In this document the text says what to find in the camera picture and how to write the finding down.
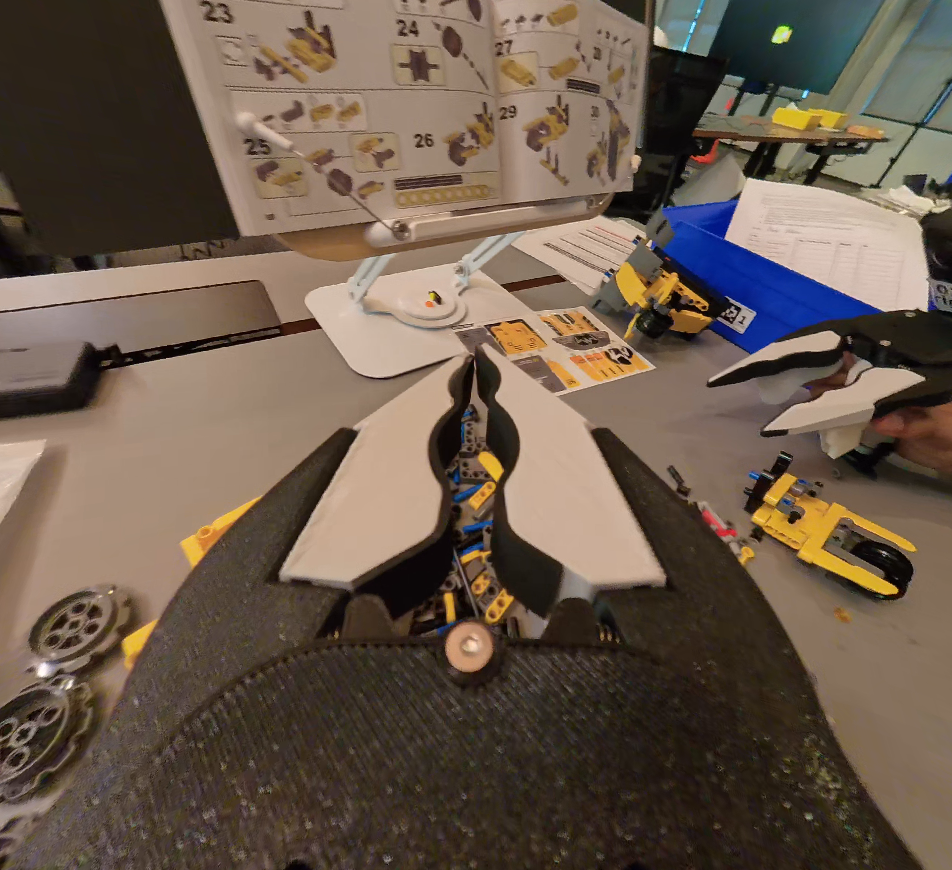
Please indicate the television on stand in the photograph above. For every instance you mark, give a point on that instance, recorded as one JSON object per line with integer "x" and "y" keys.
{"x": 811, "y": 22}

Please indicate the yellow grey sticker sheet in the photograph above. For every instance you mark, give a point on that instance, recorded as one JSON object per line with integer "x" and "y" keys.
{"x": 520, "y": 342}

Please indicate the yellow box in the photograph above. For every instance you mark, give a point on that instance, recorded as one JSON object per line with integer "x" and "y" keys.
{"x": 796, "y": 117}

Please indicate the clear plastic bag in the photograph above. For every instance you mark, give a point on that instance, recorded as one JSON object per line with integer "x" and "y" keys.
{"x": 15, "y": 476}

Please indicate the open instruction booklet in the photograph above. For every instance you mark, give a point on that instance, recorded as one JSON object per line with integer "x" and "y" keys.
{"x": 335, "y": 104}

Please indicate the black power brick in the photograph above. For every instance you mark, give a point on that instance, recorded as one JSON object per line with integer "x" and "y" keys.
{"x": 44, "y": 379}

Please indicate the blue plastic bin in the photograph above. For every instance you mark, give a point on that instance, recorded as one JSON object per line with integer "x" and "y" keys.
{"x": 744, "y": 267}

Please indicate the black office chair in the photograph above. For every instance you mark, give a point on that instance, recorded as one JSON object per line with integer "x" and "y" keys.
{"x": 680, "y": 111}

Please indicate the small yellow wheeled toy assembly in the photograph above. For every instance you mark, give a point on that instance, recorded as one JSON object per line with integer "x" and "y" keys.
{"x": 803, "y": 513}

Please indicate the printed paper form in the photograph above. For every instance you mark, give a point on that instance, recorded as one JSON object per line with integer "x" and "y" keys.
{"x": 818, "y": 237}

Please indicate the person's right hand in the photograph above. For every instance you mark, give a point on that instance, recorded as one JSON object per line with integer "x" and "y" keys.
{"x": 930, "y": 438}

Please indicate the pile of toy bricks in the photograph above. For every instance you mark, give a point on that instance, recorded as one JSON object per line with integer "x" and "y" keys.
{"x": 476, "y": 490}

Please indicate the printed paper sheet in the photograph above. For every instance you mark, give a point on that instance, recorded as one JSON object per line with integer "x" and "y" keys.
{"x": 580, "y": 249}

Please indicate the large yellow grey toy model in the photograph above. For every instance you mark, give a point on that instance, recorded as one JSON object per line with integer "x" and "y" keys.
{"x": 654, "y": 290}

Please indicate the white book stand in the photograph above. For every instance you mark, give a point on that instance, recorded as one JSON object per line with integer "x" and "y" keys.
{"x": 357, "y": 334}

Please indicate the large black screen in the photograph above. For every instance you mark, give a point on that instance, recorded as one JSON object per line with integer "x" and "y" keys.
{"x": 74, "y": 66}

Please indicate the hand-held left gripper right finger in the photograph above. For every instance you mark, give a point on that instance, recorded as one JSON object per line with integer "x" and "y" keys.
{"x": 580, "y": 513}

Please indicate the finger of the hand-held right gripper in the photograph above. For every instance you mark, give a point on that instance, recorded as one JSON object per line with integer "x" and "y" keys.
{"x": 855, "y": 401}
{"x": 788, "y": 356}

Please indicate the background wooden desk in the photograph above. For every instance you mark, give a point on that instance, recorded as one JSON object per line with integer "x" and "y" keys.
{"x": 744, "y": 134}

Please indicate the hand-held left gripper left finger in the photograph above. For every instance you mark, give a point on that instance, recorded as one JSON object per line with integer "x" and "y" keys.
{"x": 364, "y": 513}

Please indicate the black spoked toy wheel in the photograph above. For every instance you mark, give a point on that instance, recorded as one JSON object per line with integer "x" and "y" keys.
{"x": 37, "y": 736}
{"x": 78, "y": 628}

